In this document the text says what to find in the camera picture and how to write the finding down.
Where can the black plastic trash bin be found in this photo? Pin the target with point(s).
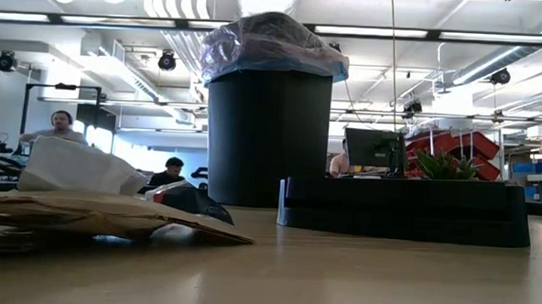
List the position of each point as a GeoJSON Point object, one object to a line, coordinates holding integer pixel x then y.
{"type": "Point", "coordinates": [267, 142]}

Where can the black metal frame stand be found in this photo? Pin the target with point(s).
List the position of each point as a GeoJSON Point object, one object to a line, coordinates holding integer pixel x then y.
{"type": "Point", "coordinates": [25, 109]}

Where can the blue storage bin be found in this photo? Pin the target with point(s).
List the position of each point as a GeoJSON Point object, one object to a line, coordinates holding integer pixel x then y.
{"type": "Point", "coordinates": [533, 168]}

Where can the red storage bin rack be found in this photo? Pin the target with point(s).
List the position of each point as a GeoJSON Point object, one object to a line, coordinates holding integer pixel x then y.
{"type": "Point", "coordinates": [482, 145]}

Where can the brown paper bag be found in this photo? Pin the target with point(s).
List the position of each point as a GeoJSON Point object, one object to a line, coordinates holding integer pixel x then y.
{"type": "Point", "coordinates": [90, 210]}

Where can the black desktop monitor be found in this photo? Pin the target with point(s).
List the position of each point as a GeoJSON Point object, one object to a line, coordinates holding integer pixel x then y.
{"type": "Point", "coordinates": [372, 149]}

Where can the black round spotlight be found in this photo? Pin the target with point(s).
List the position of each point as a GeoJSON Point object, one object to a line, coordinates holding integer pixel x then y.
{"type": "Point", "coordinates": [167, 60]}
{"type": "Point", "coordinates": [500, 77]}
{"type": "Point", "coordinates": [4, 61]}
{"type": "Point", "coordinates": [412, 108]}

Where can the black hanging camera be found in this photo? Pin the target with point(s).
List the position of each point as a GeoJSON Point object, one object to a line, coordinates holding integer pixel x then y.
{"type": "Point", "coordinates": [335, 47]}

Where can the black red snack bag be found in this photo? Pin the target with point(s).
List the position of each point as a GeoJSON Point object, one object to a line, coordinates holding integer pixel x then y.
{"type": "Point", "coordinates": [195, 203]}

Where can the black trash bin lid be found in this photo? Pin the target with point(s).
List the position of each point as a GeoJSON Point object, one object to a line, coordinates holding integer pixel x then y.
{"type": "Point", "coordinates": [401, 212]}

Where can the small potted succulent plant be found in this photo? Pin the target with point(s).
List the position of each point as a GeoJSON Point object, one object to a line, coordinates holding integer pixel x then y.
{"type": "Point", "coordinates": [440, 168]}

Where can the translucent pink trash bag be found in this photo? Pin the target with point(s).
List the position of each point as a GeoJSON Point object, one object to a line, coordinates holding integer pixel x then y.
{"type": "Point", "coordinates": [271, 42]}

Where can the black light bar frame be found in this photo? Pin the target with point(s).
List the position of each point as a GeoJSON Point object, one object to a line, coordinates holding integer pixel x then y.
{"type": "Point", "coordinates": [54, 19]}

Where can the long clear plastic wrapper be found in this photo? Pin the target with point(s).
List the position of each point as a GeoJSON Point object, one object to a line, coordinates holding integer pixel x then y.
{"type": "Point", "coordinates": [176, 234]}

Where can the person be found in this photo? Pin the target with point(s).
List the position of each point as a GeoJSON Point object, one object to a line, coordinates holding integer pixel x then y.
{"type": "Point", "coordinates": [61, 124]}
{"type": "Point", "coordinates": [174, 166]}
{"type": "Point", "coordinates": [341, 166]}

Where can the dark rectangular panel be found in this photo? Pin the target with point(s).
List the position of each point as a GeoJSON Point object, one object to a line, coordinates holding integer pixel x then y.
{"type": "Point", "coordinates": [96, 117]}

